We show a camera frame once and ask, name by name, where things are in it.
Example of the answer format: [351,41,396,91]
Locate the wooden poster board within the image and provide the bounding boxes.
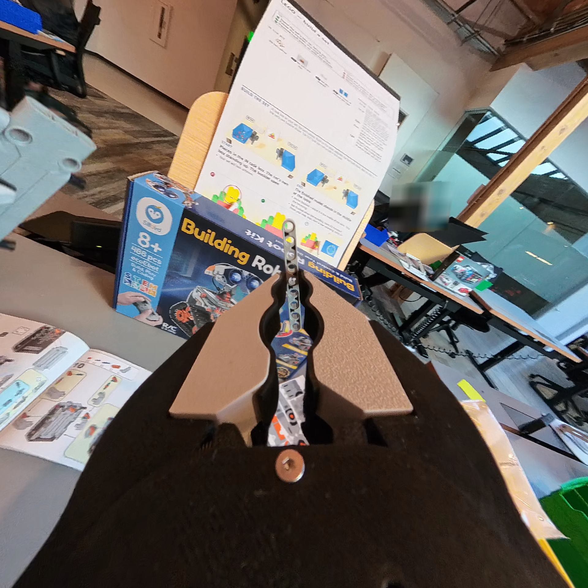
[168,91,375,272]

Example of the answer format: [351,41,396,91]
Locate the black office chair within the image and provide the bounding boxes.
[28,0,103,98]

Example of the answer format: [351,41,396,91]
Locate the green parts bin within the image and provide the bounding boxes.
[540,477,588,588]

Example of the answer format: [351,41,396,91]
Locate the yellow plastic bin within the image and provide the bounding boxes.
[537,537,575,588]

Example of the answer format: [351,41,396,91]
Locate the grey office desk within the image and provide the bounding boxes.
[432,358,588,511]

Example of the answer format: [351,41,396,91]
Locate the clear plastic bags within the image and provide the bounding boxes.
[459,399,567,543]

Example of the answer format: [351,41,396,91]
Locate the open instruction booklet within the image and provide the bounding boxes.
[0,312,152,471]

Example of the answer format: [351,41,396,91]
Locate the grey perforated building beam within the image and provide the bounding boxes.
[280,219,307,331]

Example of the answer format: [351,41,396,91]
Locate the white instruction poster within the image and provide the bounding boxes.
[195,0,401,267]

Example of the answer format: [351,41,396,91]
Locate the black card sheet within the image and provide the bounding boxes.
[447,216,488,245]

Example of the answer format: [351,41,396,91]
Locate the blue robot kit box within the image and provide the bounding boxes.
[112,171,364,446]

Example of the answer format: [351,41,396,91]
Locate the toy car set box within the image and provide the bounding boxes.
[435,252,499,296]

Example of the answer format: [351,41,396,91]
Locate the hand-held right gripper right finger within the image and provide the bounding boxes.
[301,270,414,445]

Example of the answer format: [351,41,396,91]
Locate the grey black robot module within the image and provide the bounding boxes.
[0,96,98,251]

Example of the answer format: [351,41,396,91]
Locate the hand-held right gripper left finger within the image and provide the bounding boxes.
[169,274,281,446]

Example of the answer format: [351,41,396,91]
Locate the wood-topped desk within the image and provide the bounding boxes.
[0,21,76,111]
[358,236,487,356]
[472,289,583,382]

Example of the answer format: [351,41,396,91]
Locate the yellow sticky note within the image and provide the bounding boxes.
[457,379,486,403]

